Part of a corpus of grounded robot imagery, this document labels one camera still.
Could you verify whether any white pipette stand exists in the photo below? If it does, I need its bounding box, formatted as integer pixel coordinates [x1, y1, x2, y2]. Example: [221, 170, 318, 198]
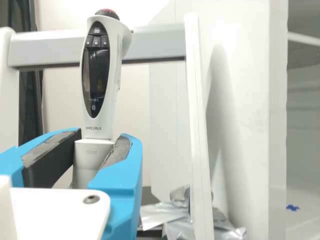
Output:
[0, 22, 251, 240]

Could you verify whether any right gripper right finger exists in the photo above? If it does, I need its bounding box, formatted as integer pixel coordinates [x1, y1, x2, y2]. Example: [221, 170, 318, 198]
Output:
[87, 133, 144, 240]

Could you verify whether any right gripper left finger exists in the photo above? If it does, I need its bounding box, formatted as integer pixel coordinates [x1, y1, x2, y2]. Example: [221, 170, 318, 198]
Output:
[0, 127, 83, 189]

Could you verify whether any white incubator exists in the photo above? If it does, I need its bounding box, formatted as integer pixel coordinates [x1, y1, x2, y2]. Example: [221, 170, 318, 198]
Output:
[139, 0, 320, 240]

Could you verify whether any pipette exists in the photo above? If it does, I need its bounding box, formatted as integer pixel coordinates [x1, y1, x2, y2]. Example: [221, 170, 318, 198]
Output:
[71, 8, 134, 190]

